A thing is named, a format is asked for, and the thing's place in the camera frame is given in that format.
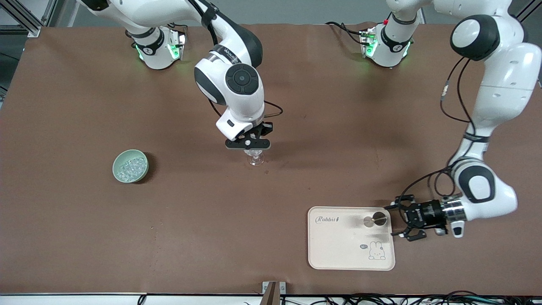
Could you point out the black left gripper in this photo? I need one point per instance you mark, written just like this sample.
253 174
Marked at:
427 213

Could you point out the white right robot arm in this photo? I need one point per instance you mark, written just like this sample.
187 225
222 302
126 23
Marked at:
241 101

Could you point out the brown table cover mat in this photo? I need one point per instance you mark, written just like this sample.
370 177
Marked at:
169 233

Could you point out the silver base connector panel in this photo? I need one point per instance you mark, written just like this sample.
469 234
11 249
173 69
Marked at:
180 46
367 42

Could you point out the pale green bowl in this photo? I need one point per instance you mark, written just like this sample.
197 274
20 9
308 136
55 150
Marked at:
145 176

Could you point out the clear stemmed wine glass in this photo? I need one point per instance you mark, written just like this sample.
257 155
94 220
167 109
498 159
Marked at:
255 161

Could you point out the clear ice cube pile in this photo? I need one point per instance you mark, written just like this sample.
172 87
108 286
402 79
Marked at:
131 168

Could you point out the steel double cone jigger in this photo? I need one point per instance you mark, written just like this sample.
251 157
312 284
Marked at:
378 219

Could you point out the silver aluminium mount bracket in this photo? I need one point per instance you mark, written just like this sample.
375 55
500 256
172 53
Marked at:
281 288

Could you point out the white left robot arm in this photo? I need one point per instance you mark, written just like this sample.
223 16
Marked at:
504 97

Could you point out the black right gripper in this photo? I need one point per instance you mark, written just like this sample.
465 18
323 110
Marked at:
266 128

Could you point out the cream rabbit print tray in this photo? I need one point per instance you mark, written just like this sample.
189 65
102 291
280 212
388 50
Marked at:
338 250

